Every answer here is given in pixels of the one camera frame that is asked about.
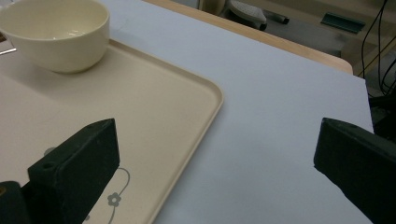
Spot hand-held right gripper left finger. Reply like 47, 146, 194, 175
26, 118, 121, 224

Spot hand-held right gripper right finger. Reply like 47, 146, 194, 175
313, 117, 396, 224

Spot large beige tray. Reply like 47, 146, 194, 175
0, 38, 224, 224

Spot cream bowl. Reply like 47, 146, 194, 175
0, 0, 111, 75

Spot wooden desk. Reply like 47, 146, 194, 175
198, 0, 396, 76

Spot yellow cable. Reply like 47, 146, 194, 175
357, 34, 396, 78

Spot black hanging cables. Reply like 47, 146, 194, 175
360, 0, 396, 98

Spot teal desk handle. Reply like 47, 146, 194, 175
319, 11, 367, 35

